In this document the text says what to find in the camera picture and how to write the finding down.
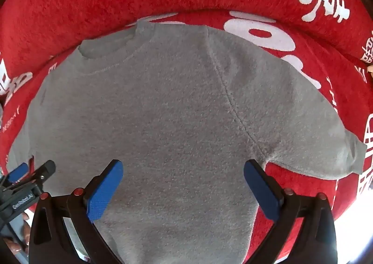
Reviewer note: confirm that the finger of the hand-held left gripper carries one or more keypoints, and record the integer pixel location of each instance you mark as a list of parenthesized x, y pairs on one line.
[(18, 171), (43, 170)]

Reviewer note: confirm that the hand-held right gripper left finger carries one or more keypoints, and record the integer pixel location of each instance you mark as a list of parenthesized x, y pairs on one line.
[(103, 194)]

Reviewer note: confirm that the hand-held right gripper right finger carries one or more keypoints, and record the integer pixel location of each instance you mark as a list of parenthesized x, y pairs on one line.
[(262, 194)]

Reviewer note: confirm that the grey sweater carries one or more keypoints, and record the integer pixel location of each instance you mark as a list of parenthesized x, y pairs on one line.
[(174, 106)]

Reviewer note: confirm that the person's left hand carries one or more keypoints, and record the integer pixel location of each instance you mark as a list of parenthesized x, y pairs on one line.
[(25, 232)]

